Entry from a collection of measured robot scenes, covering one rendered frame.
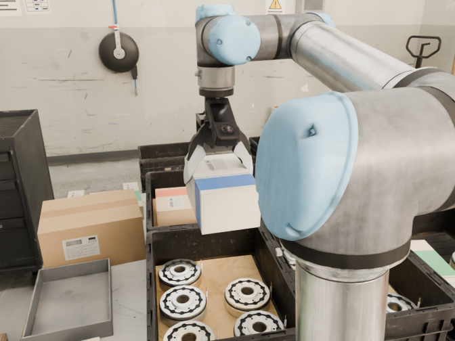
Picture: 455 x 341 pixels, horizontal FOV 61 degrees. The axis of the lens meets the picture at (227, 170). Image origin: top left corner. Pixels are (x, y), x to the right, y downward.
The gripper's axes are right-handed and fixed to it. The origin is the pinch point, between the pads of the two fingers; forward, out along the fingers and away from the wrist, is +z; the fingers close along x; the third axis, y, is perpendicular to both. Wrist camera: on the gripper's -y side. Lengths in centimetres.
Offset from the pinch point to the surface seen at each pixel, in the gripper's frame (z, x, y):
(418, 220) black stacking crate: 23, -62, 8
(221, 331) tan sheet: 27.8, 3.2, -14.1
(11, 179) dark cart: 42, 78, 124
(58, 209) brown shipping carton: 24, 43, 46
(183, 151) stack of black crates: 57, -17, 185
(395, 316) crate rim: 18.1, -26.5, -28.1
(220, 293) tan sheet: 27.7, 0.7, -2.4
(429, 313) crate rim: 18.3, -33.1, -29.0
